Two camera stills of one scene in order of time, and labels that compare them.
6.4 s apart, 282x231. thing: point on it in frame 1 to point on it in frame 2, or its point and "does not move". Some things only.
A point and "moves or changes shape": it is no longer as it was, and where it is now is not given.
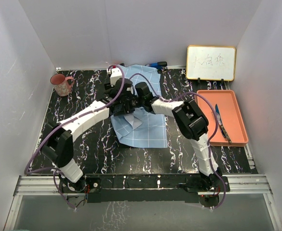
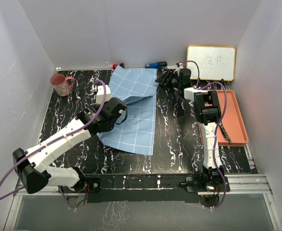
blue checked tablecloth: [143, 127] moves or changes shape
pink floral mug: [62, 85] does not move
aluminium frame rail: [250, 185] does not move
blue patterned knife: [223, 129] does not move
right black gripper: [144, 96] to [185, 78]
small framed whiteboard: [208, 62] does not move
